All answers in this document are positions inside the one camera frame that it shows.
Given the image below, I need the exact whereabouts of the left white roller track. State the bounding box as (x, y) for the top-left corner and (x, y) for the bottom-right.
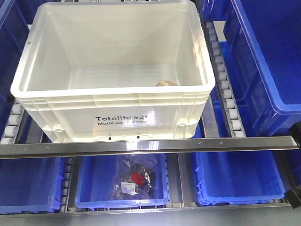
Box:
(0, 100), (28, 145)

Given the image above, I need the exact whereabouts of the blue bin lower left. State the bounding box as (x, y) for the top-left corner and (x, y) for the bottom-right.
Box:
(0, 157), (67, 214)

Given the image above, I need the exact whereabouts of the blue bin lower middle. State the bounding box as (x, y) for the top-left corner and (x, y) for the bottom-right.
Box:
(75, 154), (169, 210)

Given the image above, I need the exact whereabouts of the lower white roller track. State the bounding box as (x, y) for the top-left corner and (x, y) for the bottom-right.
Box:
(59, 157), (75, 213)

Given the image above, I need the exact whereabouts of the right white roller track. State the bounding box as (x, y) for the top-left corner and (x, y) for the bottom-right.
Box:
(203, 22), (246, 138)

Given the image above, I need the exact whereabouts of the pink plush dinosaur toy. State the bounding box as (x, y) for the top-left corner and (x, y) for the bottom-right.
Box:
(156, 80), (179, 87)

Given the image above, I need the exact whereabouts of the black rack corner connector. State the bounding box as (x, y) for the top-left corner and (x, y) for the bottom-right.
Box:
(285, 122), (301, 209)

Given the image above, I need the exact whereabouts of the lower steel shelf rail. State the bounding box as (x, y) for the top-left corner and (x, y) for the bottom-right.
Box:
(0, 203), (292, 219)

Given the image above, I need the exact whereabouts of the blue bin lower right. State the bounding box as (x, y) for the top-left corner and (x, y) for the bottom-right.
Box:
(190, 151), (285, 206)

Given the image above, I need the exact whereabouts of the clear bag of parts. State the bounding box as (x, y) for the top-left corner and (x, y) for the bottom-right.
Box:
(111, 154), (158, 200)

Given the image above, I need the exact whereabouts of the steel shelf front rail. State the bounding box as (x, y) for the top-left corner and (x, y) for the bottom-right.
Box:
(0, 136), (298, 159)

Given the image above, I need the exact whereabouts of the white Totelife plastic crate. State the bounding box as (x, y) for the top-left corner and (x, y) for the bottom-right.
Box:
(11, 0), (215, 143)

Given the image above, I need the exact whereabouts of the white roller track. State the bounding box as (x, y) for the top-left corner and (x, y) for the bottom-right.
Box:
(0, 100), (28, 145)
(203, 22), (246, 138)
(59, 157), (75, 213)

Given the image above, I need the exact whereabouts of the large blue bin right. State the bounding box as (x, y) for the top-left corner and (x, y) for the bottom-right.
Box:
(210, 0), (301, 137)

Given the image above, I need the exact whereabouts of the steel shelf rail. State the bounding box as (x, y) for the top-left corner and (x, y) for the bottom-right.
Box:
(0, 136), (298, 159)
(0, 203), (292, 219)

